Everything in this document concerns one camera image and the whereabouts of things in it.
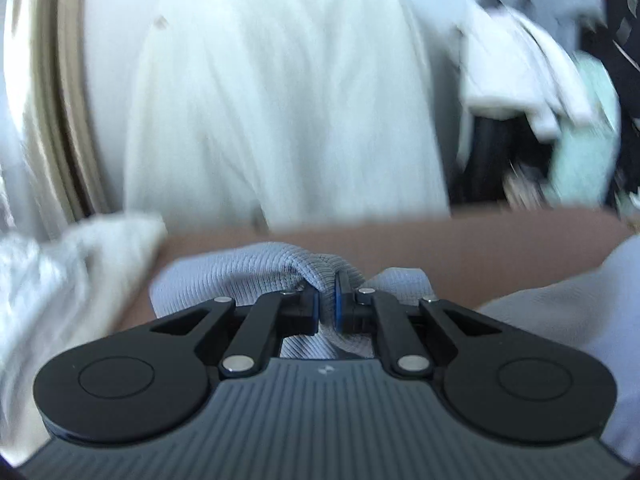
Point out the mint green garment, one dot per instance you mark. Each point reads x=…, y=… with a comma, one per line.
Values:
x=585, y=140

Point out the stack of folded white clothes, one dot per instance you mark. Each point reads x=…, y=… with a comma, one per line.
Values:
x=65, y=280

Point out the grey waffle knit garment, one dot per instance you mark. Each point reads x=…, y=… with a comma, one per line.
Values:
x=225, y=275

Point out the beige wooden frame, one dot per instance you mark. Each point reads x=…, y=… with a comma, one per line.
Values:
x=55, y=110

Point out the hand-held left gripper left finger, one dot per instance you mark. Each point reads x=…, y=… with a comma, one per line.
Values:
x=314, y=312

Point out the cream cloth cover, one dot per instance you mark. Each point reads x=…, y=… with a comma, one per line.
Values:
x=280, y=110

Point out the black clothing pile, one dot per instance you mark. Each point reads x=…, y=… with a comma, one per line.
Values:
x=490, y=160

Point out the white padded jacket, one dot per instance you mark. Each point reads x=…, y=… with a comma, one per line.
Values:
x=515, y=65

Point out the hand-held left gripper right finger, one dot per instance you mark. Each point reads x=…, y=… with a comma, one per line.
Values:
x=340, y=305

